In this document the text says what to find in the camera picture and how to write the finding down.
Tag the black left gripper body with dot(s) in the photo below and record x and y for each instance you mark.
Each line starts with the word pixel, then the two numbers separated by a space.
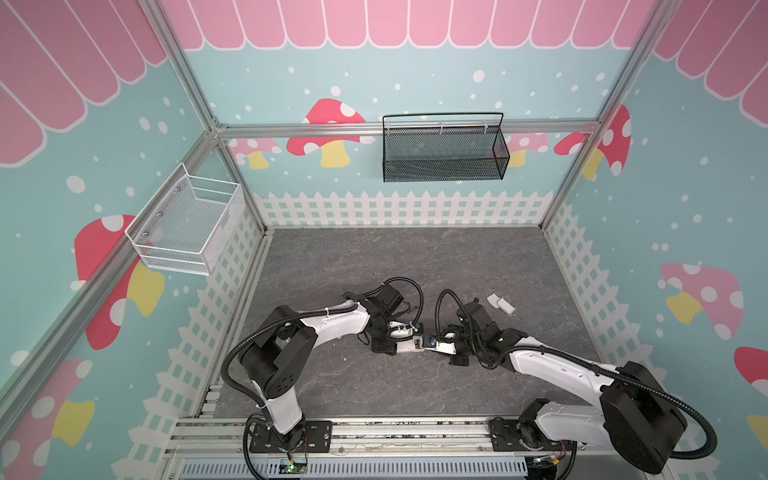
pixel 380 340

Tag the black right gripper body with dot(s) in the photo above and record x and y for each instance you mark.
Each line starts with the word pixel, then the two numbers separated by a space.
pixel 462 346

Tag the white battery cover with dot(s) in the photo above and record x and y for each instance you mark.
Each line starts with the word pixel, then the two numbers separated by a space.
pixel 493 301
pixel 506 307

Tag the white air conditioner remote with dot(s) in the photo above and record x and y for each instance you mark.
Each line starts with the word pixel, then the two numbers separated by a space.
pixel 411 345

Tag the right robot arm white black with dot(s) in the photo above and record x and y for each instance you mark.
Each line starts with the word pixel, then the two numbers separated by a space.
pixel 625 406

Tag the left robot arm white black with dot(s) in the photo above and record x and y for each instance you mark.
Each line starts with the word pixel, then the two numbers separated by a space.
pixel 275 356

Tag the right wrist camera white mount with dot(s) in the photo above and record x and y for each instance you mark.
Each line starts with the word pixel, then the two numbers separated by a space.
pixel 446 348

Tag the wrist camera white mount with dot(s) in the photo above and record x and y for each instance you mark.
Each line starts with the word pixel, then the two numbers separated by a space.
pixel 446 348
pixel 400 332

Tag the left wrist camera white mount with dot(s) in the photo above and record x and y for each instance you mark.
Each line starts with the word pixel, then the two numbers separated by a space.
pixel 400 332

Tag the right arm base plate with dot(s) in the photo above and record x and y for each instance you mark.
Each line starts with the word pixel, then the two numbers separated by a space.
pixel 513 435

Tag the aluminium front rail frame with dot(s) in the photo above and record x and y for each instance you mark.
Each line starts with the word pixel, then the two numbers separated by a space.
pixel 463 447

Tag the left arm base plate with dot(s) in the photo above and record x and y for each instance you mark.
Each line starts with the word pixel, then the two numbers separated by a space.
pixel 306 437

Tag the black mesh wall basket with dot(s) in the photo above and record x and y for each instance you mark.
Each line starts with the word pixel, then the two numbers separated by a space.
pixel 437 147

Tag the white wire wall basket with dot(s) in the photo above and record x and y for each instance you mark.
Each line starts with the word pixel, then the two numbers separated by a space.
pixel 187 224

